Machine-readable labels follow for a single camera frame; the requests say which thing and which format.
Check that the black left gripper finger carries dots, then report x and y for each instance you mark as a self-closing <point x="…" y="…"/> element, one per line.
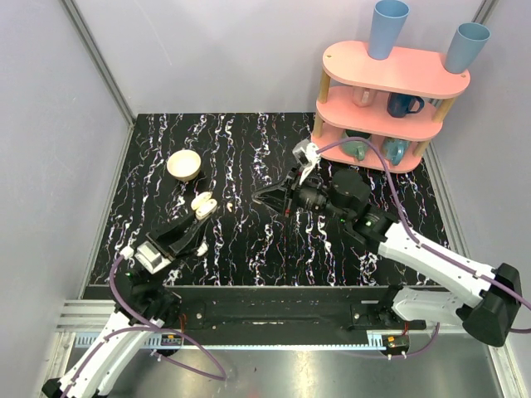
<point x="181" y="226"/>
<point x="183" y="247"/>

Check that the light blue ceramic mug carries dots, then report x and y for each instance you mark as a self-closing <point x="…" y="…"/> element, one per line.
<point x="394" y="149"/>

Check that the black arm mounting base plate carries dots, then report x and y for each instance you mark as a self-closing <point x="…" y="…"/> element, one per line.
<point x="357" y="308"/>

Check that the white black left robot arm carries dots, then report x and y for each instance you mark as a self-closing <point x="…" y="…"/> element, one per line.
<point x="142" y="307"/>

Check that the dark blue ceramic mug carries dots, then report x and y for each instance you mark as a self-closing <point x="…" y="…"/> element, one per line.
<point x="401" y="105"/>

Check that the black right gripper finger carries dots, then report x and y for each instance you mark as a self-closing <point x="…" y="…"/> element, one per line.
<point x="278" y="206"/>
<point x="272" y="192"/>

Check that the light blue plastic cup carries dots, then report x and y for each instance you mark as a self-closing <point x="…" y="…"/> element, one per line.
<point x="389" y="16"/>
<point x="467" y="43"/>

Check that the white closed earbud case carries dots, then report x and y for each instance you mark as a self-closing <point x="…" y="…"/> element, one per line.
<point x="202" y="249"/>

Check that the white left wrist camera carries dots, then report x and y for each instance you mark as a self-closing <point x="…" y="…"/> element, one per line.
<point x="151" y="258"/>

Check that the aluminium frame rail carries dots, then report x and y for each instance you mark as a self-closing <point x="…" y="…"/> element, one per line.
<point x="82" y="29"/>

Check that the pink ceramic mug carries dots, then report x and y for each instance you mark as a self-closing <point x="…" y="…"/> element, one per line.
<point x="363" y="97"/>

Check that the pink three-tier wooden shelf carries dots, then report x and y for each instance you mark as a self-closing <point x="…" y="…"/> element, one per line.
<point x="346" y="64"/>

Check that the teal ceramic mug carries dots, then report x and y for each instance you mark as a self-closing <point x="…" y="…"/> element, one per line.
<point x="355" y="149"/>

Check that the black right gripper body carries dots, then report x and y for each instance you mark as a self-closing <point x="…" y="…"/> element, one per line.
<point x="312" y="196"/>

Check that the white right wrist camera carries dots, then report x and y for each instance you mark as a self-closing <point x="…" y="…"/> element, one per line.
<point x="305" y="153"/>

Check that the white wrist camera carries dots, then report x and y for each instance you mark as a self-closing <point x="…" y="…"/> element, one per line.
<point x="151" y="258"/>
<point x="305" y="153"/>

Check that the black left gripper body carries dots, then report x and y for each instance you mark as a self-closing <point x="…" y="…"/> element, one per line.
<point x="161" y="245"/>

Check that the white earbud case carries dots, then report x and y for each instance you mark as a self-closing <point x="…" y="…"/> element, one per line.
<point x="203" y="205"/>
<point x="202" y="249"/>

